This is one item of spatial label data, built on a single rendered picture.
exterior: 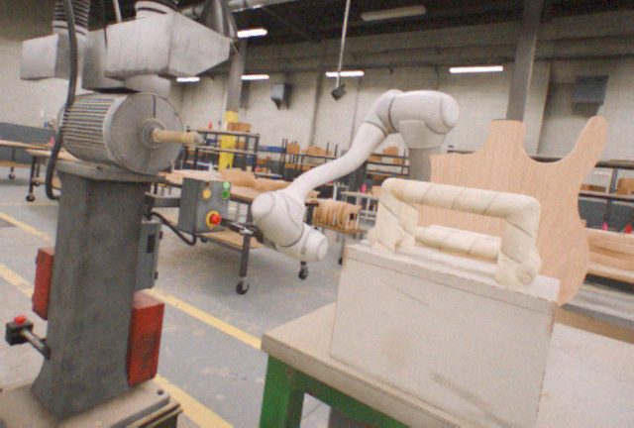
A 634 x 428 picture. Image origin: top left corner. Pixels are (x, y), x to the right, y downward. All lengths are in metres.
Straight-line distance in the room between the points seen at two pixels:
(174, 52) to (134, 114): 0.33
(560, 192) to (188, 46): 0.88
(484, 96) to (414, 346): 11.79
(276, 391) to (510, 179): 0.60
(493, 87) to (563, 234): 11.46
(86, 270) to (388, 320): 1.10
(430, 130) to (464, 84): 11.25
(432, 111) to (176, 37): 0.73
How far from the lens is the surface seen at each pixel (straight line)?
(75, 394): 1.60
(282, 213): 0.99
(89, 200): 1.38
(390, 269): 0.53
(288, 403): 0.69
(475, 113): 12.15
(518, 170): 0.85
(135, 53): 1.10
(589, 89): 11.45
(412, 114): 1.21
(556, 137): 11.81
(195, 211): 1.39
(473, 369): 0.53
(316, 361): 0.60
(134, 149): 1.24
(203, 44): 1.04
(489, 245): 0.66
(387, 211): 0.53
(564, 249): 0.85
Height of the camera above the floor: 1.21
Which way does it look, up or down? 3 degrees down
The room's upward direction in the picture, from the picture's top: 8 degrees clockwise
